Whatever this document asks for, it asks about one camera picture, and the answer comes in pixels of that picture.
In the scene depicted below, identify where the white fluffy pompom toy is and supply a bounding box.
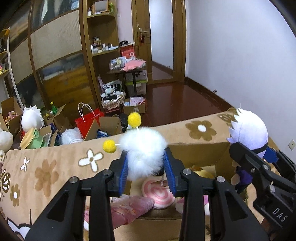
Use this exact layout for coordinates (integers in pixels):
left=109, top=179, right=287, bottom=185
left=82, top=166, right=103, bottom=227
left=103, top=112, right=167, bottom=181

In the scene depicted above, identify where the white-haired purple doll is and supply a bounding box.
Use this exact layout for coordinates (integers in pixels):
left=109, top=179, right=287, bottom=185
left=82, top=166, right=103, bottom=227
left=227, top=108, right=268, bottom=194

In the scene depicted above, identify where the pink swirl plush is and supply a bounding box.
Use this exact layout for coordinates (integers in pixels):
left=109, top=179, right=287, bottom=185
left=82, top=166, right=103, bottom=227
left=141, top=177, right=175, bottom=210

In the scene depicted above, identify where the red paper bag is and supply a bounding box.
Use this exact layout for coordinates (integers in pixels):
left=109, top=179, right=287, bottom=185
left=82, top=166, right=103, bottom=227
left=75, top=102, right=105, bottom=138

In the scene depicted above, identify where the small floor cardboard box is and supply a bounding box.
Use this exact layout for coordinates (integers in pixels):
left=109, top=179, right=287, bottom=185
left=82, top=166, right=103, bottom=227
left=122, top=98, right=147, bottom=115

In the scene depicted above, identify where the wicker basket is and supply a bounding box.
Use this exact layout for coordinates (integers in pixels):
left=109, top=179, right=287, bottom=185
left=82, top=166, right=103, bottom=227
left=101, top=91, right=125, bottom=110

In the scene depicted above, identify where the green bottle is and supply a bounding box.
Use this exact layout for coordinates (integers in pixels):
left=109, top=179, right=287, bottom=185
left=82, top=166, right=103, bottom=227
left=50, top=102, right=58, bottom=116

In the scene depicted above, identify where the small black side table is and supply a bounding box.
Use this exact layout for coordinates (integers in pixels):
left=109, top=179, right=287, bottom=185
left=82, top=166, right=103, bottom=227
left=107, top=67, right=148, bottom=97

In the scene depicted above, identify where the green frog plush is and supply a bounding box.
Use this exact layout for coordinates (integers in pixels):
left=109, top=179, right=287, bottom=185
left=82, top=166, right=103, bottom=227
left=20, top=128, right=44, bottom=150

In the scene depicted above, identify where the beige flower blanket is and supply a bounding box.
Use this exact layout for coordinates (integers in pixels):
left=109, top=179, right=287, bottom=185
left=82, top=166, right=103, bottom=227
left=1, top=108, right=236, bottom=240

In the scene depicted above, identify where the white-haired plush head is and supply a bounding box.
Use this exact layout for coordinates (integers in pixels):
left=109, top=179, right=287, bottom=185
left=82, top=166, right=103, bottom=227
left=21, top=105, right=44, bottom=133

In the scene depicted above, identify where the red gift bag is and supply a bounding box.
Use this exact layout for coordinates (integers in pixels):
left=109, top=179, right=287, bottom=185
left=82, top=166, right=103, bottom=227
left=120, top=43, right=135, bottom=59

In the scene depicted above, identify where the wooden door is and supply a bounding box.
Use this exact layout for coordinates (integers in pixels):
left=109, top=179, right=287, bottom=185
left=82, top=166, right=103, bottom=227
left=131, top=0, right=186, bottom=84

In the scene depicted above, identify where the cream plush animal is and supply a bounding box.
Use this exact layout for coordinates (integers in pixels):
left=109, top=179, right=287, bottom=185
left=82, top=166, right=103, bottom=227
left=0, top=128, right=14, bottom=165

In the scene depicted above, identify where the wooden wardrobe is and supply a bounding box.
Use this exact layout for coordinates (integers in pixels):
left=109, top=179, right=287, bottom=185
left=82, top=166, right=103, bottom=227
left=1, top=1, right=118, bottom=121

